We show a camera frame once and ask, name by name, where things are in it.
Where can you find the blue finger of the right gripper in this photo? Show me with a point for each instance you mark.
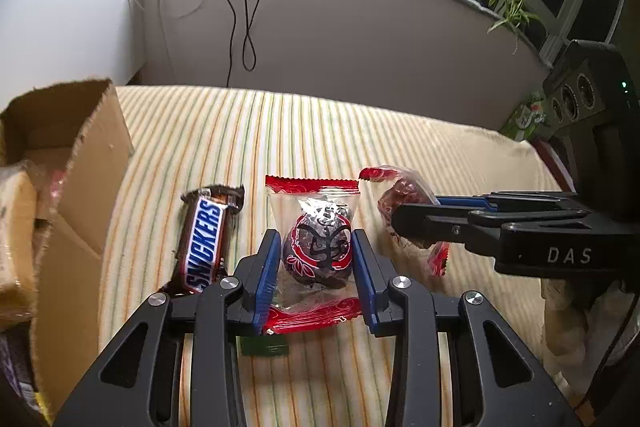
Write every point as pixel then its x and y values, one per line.
pixel 477 202

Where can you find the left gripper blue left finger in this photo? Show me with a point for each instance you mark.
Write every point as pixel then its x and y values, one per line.
pixel 135 381

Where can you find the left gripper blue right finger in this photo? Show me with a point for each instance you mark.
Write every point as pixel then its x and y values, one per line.
pixel 495 379

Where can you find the red clear dark snack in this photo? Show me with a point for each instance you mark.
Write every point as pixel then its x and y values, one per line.
pixel 401 196

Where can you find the green candy wrapper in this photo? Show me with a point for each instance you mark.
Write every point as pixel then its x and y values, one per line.
pixel 265 346

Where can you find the Snickers bar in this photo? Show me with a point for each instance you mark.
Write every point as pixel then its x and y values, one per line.
pixel 204 238

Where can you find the bread sandwich pack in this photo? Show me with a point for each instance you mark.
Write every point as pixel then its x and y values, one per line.
pixel 18 215

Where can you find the red clear round pastry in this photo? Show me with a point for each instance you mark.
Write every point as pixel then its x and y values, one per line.
pixel 315 285

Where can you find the green snack bag background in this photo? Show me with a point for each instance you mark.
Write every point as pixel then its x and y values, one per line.
pixel 525 119

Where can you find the brown cardboard box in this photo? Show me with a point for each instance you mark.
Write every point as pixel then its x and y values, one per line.
pixel 75 128

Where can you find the white cabinet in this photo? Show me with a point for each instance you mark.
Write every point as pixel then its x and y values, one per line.
pixel 49 41

